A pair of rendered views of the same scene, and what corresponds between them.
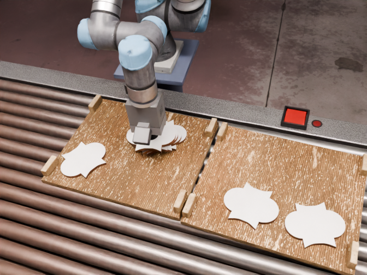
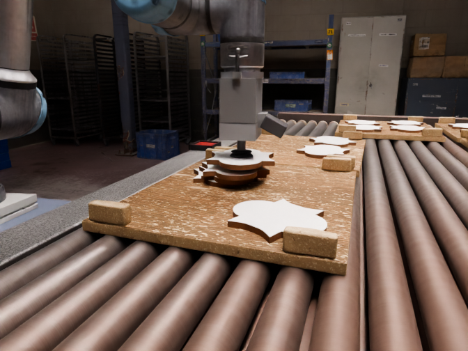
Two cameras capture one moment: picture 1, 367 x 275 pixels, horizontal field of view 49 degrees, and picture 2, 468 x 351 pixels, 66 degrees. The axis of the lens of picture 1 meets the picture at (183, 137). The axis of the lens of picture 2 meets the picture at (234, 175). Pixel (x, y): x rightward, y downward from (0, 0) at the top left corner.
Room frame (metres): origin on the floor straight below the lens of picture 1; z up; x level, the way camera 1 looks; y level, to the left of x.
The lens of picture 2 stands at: (0.85, 0.73, 1.13)
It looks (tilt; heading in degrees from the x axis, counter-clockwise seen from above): 15 degrees down; 265
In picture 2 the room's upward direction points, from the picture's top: straight up
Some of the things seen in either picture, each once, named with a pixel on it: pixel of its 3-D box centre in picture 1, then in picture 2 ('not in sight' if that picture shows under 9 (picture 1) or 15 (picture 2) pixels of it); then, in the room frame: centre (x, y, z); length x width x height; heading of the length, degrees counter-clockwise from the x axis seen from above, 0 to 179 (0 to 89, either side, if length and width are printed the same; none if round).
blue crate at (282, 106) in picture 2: not in sight; (293, 105); (-0.47, -4.59, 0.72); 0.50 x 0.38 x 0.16; 154
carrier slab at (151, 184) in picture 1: (134, 151); (247, 194); (0.78, 0.15, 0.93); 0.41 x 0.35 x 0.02; 66
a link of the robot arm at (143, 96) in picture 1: (141, 88); (242, 58); (0.79, 0.09, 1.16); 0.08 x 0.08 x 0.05
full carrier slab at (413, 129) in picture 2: not in sight; (384, 125); (0.15, -0.62, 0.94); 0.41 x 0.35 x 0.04; 67
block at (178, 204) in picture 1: (180, 201); (336, 164); (0.58, 0.02, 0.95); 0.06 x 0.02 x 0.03; 156
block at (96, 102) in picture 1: (95, 103); (109, 212); (0.98, 0.27, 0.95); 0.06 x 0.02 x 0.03; 156
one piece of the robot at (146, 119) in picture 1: (142, 116); (253, 104); (0.76, 0.10, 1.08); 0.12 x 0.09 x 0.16; 164
